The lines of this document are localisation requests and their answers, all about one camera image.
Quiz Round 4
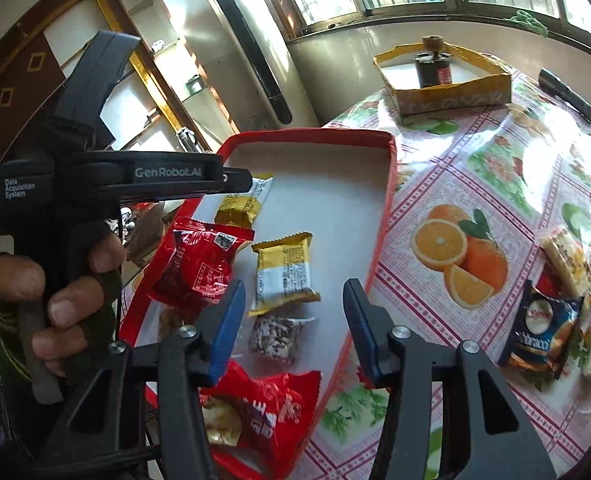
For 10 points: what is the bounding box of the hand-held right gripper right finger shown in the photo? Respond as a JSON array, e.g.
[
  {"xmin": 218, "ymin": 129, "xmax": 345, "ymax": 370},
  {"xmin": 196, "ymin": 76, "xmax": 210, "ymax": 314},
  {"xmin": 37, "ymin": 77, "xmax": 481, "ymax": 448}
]
[{"xmin": 342, "ymin": 278, "xmax": 557, "ymax": 480}]

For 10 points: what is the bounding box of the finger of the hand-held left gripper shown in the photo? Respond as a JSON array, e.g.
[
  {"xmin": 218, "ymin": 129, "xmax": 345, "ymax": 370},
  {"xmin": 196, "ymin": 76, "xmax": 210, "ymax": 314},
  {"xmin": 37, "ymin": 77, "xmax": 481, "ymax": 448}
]
[{"xmin": 222, "ymin": 167, "xmax": 254, "ymax": 195}]

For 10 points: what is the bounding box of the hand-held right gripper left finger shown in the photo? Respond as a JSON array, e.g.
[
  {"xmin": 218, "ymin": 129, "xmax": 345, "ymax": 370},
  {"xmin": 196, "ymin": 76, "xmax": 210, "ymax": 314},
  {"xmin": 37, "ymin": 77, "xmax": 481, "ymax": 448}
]
[{"xmin": 34, "ymin": 279, "xmax": 247, "ymax": 480}]

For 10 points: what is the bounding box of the yellow white snack packet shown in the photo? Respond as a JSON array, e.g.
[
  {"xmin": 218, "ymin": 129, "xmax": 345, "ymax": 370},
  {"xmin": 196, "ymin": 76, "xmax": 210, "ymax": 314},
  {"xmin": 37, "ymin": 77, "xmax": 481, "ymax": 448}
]
[
  {"xmin": 248, "ymin": 231, "xmax": 321, "ymax": 317},
  {"xmin": 214, "ymin": 172, "xmax": 275, "ymax": 229}
]

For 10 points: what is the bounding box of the clear packet seeded square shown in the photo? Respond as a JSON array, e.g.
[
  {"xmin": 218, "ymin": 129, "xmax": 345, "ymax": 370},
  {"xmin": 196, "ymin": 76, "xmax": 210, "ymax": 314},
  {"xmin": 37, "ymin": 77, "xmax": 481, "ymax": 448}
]
[{"xmin": 248, "ymin": 313, "xmax": 317, "ymax": 364}]

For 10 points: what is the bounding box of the small red snack packet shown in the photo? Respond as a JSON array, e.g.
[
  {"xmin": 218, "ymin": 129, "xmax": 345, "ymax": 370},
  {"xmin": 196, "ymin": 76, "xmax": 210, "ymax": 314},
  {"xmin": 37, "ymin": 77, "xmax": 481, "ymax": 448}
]
[{"xmin": 150, "ymin": 217, "xmax": 255, "ymax": 319}]

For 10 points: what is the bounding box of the red tray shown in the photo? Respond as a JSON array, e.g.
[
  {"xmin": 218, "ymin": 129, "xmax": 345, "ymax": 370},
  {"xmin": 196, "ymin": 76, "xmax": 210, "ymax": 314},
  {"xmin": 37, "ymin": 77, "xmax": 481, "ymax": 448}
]
[{"xmin": 118, "ymin": 128, "xmax": 399, "ymax": 480}]

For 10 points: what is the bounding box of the large red chips packet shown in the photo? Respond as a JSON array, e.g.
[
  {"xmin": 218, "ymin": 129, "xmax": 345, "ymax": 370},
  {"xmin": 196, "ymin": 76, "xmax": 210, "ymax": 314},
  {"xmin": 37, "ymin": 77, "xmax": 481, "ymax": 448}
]
[{"xmin": 200, "ymin": 359, "xmax": 323, "ymax": 467}]

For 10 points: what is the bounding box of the dark blue snack packet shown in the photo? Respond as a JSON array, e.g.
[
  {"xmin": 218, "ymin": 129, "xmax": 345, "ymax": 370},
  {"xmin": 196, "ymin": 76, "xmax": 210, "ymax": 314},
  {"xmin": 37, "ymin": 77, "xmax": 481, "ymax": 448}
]
[{"xmin": 498, "ymin": 279, "xmax": 584, "ymax": 379}]

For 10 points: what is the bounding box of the yellow striped snack packet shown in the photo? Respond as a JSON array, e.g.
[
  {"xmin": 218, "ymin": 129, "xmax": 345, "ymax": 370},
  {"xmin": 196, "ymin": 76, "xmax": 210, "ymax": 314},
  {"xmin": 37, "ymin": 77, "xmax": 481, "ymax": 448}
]
[{"xmin": 540, "ymin": 227, "xmax": 591, "ymax": 302}]

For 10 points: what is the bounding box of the person's left hand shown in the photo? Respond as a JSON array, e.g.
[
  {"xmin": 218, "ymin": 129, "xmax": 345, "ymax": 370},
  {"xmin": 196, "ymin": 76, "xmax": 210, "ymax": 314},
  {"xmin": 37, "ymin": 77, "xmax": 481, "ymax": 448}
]
[{"xmin": 0, "ymin": 231, "xmax": 126, "ymax": 378}]

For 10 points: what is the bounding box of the wooden cabinet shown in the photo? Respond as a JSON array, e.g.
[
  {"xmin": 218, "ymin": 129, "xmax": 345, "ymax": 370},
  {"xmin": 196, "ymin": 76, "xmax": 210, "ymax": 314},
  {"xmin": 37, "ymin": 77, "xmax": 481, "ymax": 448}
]
[{"xmin": 0, "ymin": 0, "xmax": 212, "ymax": 202}]

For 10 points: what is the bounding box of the silver tower air conditioner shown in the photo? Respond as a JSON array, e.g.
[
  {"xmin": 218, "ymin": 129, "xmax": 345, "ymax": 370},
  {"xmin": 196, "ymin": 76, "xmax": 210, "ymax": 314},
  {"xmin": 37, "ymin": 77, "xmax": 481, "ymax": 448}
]
[{"xmin": 196, "ymin": 0, "xmax": 322, "ymax": 132}]

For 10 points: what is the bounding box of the floral tablecloth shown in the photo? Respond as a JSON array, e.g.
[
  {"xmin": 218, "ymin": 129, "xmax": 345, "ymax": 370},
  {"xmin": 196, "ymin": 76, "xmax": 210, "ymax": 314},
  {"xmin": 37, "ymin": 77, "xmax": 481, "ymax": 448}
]
[{"xmin": 295, "ymin": 67, "xmax": 591, "ymax": 480}]

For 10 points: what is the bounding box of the dark jar red label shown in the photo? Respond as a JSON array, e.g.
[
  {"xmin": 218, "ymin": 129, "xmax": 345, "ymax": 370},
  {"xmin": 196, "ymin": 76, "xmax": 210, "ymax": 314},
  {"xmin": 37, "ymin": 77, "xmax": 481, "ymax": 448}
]
[{"xmin": 412, "ymin": 34, "xmax": 451, "ymax": 89}]

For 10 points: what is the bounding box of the yellow cardboard box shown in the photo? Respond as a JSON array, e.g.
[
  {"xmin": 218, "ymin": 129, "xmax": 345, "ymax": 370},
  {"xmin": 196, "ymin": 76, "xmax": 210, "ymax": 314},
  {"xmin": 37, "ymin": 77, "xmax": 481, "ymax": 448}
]
[{"xmin": 373, "ymin": 43, "xmax": 513, "ymax": 114}]

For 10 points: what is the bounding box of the black flashlight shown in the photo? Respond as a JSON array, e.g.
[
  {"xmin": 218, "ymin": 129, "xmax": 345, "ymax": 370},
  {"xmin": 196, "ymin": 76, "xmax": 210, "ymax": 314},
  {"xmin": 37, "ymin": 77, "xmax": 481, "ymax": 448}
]
[{"xmin": 538, "ymin": 68, "xmax": 591, "ymax": 122}]

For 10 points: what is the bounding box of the green cloth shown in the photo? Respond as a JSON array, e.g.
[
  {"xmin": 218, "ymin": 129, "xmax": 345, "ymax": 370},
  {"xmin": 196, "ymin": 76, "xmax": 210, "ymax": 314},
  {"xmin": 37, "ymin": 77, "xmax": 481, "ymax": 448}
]
[{"xmin": 507, "ymin": 9, "xmax": 549, "ymax": 37}]

